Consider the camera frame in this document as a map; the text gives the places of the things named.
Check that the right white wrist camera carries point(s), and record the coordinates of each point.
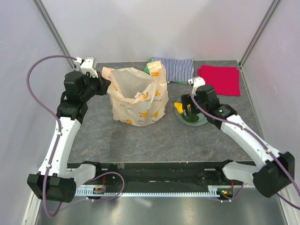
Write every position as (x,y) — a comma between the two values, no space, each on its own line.
(195,83)

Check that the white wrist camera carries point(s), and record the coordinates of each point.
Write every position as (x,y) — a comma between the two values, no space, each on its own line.
(195,83)
(87,65)

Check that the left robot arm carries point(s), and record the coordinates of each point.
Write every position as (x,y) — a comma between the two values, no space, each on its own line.
(52,181)

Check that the blue striped cloth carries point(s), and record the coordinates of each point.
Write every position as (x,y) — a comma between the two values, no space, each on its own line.
(179,71)

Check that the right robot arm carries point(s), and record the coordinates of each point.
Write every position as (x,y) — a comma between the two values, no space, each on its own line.
(272,170)

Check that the beige plastic bag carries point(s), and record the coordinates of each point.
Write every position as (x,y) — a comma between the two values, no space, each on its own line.
(137,98)

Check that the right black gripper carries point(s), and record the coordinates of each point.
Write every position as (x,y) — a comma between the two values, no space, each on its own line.
(186,100)

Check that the white cable duct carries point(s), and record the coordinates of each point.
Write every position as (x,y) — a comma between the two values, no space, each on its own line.
(94,192)

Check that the yellow pear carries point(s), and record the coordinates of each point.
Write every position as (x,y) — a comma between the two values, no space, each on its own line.
(179,107)

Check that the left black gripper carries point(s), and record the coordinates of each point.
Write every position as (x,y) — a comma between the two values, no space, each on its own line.
(102,83)

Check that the dark green avocado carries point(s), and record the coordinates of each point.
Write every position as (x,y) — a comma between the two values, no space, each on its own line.
(189,117)

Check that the green plate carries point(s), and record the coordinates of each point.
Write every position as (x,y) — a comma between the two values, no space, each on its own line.
(202,119)

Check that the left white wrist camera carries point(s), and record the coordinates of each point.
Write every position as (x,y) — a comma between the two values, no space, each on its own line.
(87,65)

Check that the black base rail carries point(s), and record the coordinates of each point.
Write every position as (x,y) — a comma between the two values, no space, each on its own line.
(198,173)

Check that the red cloth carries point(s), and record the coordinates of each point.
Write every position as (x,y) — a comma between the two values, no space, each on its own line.
(225,80)

